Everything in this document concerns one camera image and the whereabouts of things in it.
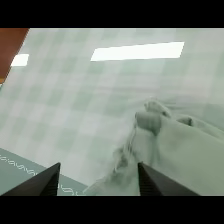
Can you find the pale green shirt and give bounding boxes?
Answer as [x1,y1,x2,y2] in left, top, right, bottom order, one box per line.
[83,98,224,197]

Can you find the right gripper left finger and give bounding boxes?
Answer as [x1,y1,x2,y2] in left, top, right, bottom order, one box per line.
[1,162,62,197]

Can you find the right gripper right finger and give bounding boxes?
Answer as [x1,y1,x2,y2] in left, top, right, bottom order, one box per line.
[137,161,201,197]

